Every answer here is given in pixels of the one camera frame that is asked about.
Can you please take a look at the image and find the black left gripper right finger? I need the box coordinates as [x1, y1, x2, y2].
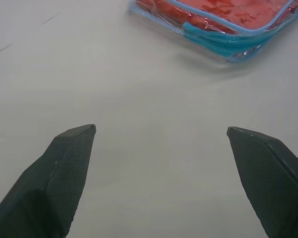
[226, 126, 298, 238]

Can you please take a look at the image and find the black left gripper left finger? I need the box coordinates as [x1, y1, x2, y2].
[0, 123, 97, 238]

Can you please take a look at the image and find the clear blue-trimmed pouch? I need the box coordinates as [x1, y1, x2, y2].
[128, 0, 298, 63]

